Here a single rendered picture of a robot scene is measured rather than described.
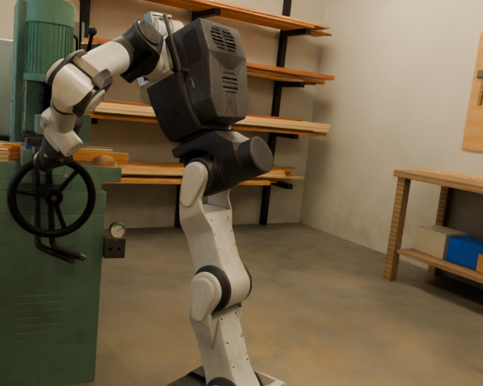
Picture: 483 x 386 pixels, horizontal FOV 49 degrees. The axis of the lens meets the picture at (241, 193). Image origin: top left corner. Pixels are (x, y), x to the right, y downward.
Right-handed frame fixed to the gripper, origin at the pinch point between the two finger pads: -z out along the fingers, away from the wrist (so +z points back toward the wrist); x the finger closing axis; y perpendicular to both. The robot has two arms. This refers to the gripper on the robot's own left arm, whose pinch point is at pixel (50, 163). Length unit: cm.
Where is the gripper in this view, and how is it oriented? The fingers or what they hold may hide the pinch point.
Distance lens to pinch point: 185.1
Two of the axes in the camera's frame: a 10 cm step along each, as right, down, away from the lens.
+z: 4.2, -3.4, -8.4
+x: 8.2, -2.6, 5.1
